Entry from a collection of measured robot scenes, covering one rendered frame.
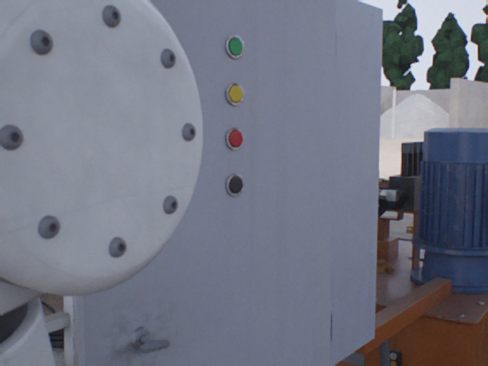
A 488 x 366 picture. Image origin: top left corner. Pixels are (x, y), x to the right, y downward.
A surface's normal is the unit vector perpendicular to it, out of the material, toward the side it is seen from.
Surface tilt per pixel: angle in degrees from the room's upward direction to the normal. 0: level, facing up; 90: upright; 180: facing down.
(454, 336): 90
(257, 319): 90
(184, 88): 90
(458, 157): 90
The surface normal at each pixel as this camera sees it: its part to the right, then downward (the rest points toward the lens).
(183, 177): 0.83, 0.06
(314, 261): 0.63, 0.08
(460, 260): -0.27, -0.01
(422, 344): -0.55, 0.09
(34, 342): 0.99, -0.10
